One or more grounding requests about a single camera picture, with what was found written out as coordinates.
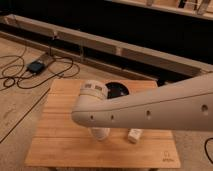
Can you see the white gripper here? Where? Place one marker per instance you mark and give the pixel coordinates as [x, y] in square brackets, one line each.
[94, 88]

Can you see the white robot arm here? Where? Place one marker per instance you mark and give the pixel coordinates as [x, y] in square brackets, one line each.
[185, 105]

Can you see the dark bowl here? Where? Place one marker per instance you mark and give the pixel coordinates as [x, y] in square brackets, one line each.
[116, 89]

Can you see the blue power adapter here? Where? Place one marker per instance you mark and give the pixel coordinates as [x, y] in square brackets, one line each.
[35, 67]

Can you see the wooden table board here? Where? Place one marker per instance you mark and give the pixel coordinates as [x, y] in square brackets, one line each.
[58, 142]

